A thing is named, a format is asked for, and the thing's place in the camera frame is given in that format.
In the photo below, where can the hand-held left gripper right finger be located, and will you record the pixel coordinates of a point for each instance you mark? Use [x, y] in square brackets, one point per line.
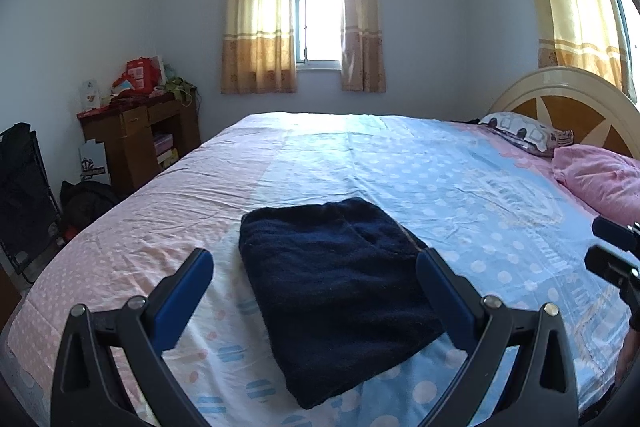
[447, 302]

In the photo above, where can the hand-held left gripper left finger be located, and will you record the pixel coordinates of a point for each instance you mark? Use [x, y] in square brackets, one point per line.
[182, 302]

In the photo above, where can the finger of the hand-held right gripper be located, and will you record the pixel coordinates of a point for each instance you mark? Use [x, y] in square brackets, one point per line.
[617, 232]
[612, 269]

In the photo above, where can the navy patterned knit sweater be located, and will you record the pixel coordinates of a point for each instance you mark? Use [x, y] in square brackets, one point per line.
[340, 287]

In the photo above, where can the person's right hand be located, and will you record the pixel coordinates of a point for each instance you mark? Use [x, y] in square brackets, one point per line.
[626, 357]

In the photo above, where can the pink quilt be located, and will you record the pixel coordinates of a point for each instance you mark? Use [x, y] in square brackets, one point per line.
[600, 177]

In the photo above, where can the black backpack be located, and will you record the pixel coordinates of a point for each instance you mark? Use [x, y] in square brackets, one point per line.
[87, 204]

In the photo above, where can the patterned pillow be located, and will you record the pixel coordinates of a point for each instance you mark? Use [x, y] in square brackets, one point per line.
[520, 129]

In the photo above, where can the cream and wood headboard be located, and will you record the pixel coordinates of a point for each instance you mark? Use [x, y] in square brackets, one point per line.
[565, 97]

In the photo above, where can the boxes in desk shelf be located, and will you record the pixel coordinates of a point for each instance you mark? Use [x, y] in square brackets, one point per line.
[165, 147]

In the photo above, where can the white paper bag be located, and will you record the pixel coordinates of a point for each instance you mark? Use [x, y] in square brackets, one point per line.
[94, 162]

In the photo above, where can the brown wooden desk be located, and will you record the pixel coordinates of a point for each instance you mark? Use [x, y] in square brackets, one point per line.
[125, 137]

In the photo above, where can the bed with patterned sheet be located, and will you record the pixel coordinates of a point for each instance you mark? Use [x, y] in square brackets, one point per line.
[350, 157]

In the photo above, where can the black folding chair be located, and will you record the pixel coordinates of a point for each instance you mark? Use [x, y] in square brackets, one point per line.
[22, 197]

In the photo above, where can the large side window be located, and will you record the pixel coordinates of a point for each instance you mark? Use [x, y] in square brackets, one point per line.
[627, 7]

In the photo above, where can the white card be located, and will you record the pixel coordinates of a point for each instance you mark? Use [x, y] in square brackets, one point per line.
[90, 94]

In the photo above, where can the red gift box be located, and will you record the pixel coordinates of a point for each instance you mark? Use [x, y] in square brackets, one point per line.
[140, 74]

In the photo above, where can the wide orange window curtain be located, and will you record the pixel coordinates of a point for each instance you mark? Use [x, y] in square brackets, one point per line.
[257, 22]

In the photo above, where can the narrow orange window curtain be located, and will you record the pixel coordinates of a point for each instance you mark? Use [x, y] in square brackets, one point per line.
[362, 17]

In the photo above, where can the small window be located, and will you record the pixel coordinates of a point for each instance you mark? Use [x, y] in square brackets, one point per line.
[320, 7]

